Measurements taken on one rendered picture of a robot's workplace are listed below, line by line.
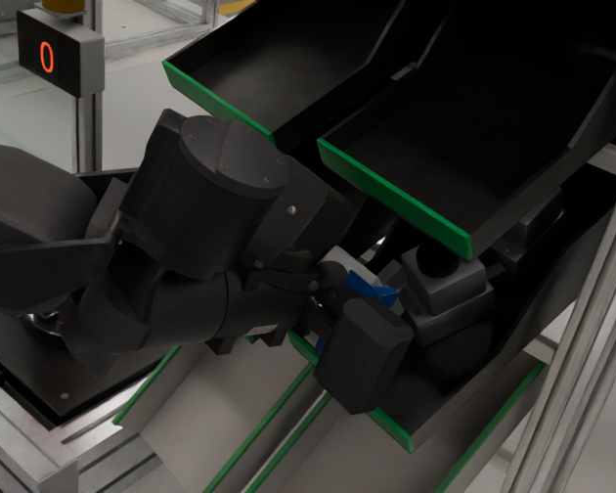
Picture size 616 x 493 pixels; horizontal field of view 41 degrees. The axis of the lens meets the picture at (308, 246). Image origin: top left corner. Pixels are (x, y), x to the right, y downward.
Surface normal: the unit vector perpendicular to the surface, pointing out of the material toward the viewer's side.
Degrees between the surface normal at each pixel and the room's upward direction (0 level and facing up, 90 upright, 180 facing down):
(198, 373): 45
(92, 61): 90
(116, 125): 0
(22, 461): 0
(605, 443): 0
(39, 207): 21
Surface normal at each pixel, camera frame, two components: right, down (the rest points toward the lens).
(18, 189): 0.48, -0.72
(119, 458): 0.76, 0.44
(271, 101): -0.19, -0.64
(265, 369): -0.44, -0.40
